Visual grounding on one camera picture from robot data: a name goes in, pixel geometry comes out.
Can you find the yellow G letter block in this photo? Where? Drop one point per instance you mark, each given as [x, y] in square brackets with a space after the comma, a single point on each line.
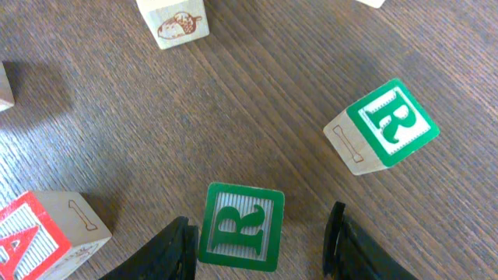
[174, 22]

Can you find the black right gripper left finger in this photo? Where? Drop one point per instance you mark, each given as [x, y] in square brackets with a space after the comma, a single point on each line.
[169, 255]

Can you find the green r block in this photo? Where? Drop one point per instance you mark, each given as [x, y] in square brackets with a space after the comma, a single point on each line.
[381, 129]
[242, 227]

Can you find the red A block lower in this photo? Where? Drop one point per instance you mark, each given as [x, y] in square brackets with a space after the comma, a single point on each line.
[48, 235]

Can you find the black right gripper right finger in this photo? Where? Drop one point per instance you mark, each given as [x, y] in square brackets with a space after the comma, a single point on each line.
[349, 252]

